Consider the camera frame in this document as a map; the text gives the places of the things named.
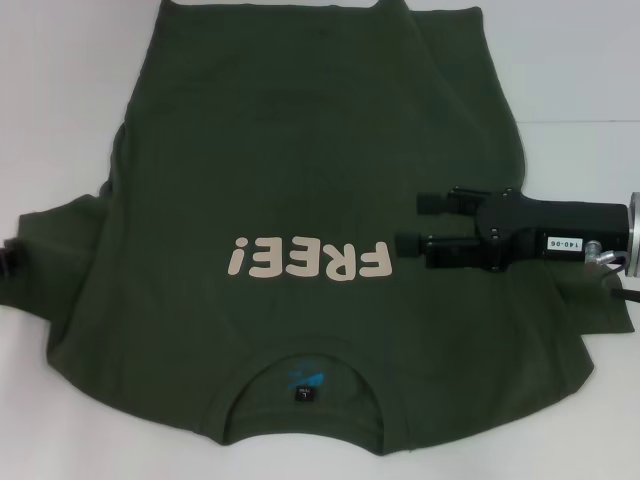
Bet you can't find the dark green printed T-shirt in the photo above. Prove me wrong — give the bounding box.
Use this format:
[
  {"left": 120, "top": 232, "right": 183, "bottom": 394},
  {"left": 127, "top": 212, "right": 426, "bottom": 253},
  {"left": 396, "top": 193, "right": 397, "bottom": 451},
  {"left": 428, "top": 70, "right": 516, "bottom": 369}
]
[{"left": 0, "top": 0, "right": 636, "bottom": 444}]

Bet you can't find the right arm cable with plug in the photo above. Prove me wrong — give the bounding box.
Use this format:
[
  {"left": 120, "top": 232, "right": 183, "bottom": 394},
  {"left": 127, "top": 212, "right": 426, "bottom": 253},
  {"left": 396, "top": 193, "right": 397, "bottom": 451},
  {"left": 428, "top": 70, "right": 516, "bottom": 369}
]
[{"left": 583, "top": 238, "right": 640, "bottom": 302}]

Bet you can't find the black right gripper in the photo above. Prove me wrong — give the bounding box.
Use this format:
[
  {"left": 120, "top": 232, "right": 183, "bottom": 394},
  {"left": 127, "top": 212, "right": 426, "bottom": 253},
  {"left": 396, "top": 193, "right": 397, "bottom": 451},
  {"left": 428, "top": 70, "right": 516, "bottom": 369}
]
[{"left": 393, "top": 184, "right": 632, "bottom": 270}]

